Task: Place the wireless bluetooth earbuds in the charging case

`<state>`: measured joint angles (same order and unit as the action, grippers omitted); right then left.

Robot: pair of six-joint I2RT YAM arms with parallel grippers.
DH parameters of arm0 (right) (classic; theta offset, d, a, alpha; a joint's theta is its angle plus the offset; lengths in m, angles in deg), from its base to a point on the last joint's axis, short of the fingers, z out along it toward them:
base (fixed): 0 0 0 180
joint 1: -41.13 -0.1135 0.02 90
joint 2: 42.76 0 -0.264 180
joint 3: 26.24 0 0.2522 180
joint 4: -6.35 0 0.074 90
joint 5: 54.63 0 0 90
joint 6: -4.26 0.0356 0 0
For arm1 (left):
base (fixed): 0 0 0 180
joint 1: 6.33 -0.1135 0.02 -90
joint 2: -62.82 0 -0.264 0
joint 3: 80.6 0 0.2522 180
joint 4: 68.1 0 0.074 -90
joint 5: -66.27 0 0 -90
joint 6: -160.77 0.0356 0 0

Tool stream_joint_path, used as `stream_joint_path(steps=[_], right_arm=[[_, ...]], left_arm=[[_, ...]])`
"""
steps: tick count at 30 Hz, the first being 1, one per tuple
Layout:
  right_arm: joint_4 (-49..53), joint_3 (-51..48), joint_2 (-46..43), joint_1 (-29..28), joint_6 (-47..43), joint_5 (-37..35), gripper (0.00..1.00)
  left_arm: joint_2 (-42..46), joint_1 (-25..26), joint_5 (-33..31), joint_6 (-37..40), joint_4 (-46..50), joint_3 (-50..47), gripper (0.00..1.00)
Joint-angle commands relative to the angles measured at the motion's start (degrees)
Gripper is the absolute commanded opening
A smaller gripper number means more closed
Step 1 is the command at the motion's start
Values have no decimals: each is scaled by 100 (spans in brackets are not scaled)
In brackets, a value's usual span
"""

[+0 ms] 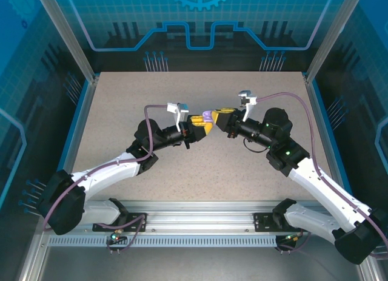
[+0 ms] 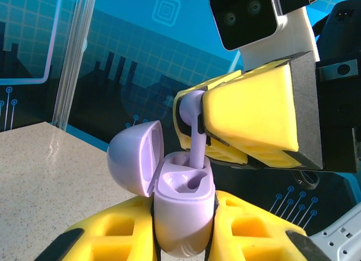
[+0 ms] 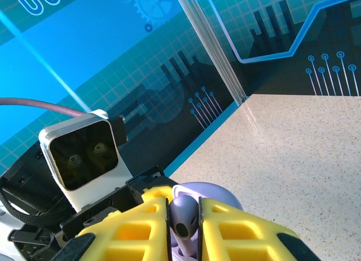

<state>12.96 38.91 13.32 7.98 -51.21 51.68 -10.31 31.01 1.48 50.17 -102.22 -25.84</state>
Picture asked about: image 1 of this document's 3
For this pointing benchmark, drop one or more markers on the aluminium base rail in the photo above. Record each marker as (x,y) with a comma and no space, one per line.
(197,217)

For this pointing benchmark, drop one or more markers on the purple earbud charging case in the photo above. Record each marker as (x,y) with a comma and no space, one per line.
(207,115)

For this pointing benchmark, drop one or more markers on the aluminium frame post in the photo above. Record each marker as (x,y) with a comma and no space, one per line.
(67,35)
(329,35)

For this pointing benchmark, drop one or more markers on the steel bottom panel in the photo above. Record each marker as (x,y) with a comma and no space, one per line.
(197,262)

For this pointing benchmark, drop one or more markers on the aluminium table side rail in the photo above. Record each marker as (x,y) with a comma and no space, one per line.
(75,141)
(313,96)

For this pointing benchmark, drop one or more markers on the small LED circuit board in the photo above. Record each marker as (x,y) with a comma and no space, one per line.
(288,238)
(115,237)

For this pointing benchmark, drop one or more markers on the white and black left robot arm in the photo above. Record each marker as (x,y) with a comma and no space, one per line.
(106,174)

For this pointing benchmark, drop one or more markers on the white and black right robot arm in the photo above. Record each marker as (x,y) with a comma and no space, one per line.
(321,187)

